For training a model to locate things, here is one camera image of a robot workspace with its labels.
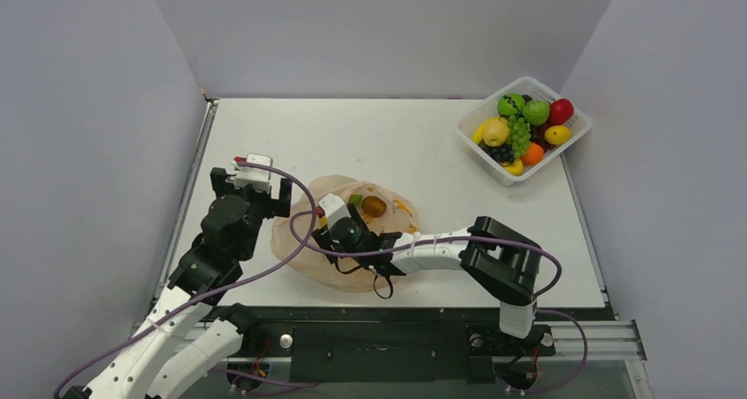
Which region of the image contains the orange translucent plastic bag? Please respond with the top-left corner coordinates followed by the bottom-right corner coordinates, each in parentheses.
top-left (270, 174), bottom-right (420, 292)

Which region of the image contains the green fake apple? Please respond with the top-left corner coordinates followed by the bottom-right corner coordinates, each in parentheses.
top-left (521, 100), bottom-right (551, 126)

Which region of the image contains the red fake apple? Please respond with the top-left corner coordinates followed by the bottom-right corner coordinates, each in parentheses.
top-left (547, 98), bottom-right (574, 126)

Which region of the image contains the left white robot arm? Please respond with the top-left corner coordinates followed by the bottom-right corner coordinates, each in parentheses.
top-left (52, 163), bottom-right (294, 398)

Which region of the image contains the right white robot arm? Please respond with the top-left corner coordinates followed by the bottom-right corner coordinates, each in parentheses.
top-left (313, 216), bottom-right (542, 352)

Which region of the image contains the brown fake kiwi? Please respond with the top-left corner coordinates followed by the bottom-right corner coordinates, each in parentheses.
top-left (360, 196), bottom-right (388, 218)

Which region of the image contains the orange fake orange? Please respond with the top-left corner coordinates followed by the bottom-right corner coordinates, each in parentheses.
top-left (520, 143), bottom-right (544, 166)

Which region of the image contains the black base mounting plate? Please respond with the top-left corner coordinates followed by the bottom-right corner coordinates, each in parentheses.
top-left (198, 306), bottom-right (614, 386)

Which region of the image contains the yellow banana in basket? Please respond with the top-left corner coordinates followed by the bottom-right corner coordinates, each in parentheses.
top-left (471, 117), bottom-right (500, 144)

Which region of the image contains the dark blue grape bunch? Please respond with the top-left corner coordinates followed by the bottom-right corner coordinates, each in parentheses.
top-left (480, 144), bottom-right (515, 166)

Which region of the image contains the small yellow fruit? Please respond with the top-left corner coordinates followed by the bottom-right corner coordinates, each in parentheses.
top-left (501, 159), bottom-right (524, 177)

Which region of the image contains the yellow pear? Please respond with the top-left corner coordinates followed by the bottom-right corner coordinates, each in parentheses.
top-left (482, 118), bottom-right (510, 147)

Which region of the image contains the green grape bunch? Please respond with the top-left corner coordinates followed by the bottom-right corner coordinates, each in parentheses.
top-left (507, 115), bottom-right (530, 159)

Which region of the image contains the green ball with black line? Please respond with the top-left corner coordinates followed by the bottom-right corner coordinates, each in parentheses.
top-left (497, 92), bottom-right (526, 117)

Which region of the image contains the dark red grape bunch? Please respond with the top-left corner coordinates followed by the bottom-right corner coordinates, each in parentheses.
top-left (530, 122), bottom-right (556, 151)

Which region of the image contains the yellow lemon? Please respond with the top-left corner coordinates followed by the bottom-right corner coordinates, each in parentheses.
top-left (544, 125), bottom-right (573, 146)

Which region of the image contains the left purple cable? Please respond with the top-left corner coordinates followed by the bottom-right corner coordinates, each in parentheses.
top-left (53, 161), bottom-right (319, 397)

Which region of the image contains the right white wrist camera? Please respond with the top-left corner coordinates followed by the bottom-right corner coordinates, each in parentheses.
top-left (316, 193), bottom-right (351, 228)

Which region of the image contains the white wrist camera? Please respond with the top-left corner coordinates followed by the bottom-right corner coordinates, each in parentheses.
top-left (316, 193), bottom-right (351, 228)
top-left (231, 153), bottom-right (273, 193)

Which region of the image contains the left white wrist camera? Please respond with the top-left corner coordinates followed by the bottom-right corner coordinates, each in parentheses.
top-left (231, 153), bottom-right (273, 193)

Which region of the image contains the aluminium rail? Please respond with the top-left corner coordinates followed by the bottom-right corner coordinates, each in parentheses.
top-left (548, 320), bottom-right (647, 361)

